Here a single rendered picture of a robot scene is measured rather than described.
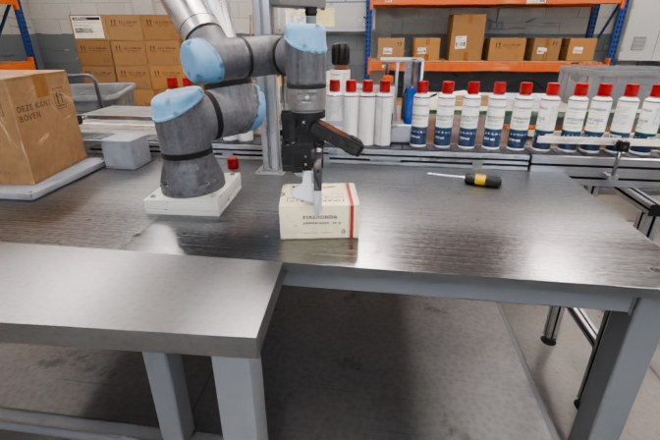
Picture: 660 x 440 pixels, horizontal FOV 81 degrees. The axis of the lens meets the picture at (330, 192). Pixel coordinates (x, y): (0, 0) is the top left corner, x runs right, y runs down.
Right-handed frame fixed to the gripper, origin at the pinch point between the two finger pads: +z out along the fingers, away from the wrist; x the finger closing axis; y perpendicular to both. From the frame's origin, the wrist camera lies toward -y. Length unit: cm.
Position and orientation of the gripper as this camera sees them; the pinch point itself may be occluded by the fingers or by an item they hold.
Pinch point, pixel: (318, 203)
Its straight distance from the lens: 83.4
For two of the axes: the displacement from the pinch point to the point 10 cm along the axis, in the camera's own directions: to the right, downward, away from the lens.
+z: 0.0, 9.2, 3.8
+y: -10.0, 0.1, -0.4
